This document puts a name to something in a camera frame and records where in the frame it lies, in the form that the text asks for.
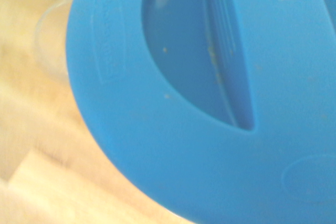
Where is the clear plastic water pitcher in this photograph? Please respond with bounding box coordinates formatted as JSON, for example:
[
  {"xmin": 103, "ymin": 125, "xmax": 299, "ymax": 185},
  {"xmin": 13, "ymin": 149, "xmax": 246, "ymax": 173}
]
[{"xmin": 34, "ymin": 0, "xmax": 79, "ymax": 99}]

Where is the blue pitcher lid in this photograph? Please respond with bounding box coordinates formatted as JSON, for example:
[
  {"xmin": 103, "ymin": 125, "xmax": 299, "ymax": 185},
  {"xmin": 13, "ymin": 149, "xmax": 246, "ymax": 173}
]
[{"xmin": 65, "ymin": 0, "xmax": 336, "ymax": 224}]

